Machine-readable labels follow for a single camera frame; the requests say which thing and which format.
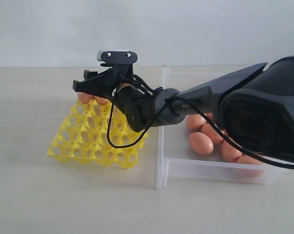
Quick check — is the black cable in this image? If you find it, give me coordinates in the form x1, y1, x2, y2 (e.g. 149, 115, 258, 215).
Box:
109, 75, 294, 170

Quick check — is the yellow plastic egg tray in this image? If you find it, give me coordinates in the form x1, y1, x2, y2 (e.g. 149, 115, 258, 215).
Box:
47, 100, 144, 169

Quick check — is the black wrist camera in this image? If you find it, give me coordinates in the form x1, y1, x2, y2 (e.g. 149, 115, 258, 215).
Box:
97, 49, 138, 73

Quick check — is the clear plastic bin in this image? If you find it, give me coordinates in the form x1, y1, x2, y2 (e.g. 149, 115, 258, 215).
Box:
156, 65, 286, 189

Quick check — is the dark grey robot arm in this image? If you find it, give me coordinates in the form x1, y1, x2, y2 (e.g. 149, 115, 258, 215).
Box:
73, 56, 294, 170

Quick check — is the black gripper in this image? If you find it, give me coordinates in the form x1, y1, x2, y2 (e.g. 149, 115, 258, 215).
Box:
73, 69, 147, 105

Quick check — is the brown egg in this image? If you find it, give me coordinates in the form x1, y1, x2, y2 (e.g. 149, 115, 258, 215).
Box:
78, 92, 95, 104
189, 132, 214, 155
95, 97, 109, 105
221, 141, 242, 162
186, 114, 207, 131
201, 123, 224, 145
235, 155, 266, 178

